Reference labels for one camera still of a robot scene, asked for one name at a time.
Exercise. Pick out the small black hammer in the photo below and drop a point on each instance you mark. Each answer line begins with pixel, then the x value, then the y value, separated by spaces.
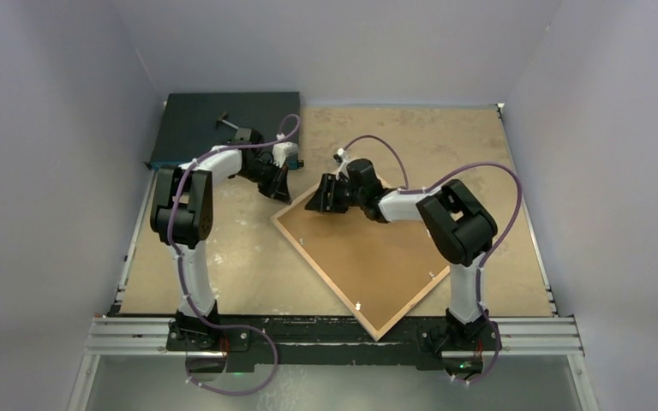
pixel 222 120

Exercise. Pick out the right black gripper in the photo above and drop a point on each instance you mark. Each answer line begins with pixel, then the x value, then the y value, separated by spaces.
pixel 324 202

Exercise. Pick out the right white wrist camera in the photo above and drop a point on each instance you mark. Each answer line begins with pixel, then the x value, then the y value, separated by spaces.
pixel 341 156

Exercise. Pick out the brown backing board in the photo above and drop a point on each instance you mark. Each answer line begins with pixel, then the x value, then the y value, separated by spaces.
pixel 363 266

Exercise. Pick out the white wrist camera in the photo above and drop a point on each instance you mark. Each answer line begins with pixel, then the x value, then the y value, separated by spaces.
pixel 341 156
pixel 285 153

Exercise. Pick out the dark network switch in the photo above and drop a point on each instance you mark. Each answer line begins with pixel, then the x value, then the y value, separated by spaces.
pixel 187 126

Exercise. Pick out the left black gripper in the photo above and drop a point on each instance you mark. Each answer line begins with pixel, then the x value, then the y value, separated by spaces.
pixel 278 188

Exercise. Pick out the wooden picture frame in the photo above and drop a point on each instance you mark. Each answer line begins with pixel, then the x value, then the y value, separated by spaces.
pixel 317 266

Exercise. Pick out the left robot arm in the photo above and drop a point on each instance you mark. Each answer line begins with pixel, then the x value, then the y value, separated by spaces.
pixel 182 216

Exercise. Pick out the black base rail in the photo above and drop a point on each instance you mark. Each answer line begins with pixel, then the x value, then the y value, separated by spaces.
pixel 241 342

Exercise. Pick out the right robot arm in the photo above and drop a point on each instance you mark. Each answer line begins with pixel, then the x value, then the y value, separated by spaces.
pixel 461 228

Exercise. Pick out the aluminium extrusion rail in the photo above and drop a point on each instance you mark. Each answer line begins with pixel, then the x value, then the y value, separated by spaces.
pixel 518 336

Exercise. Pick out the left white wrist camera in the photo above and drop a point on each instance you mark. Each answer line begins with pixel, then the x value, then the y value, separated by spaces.
pixel 285 153

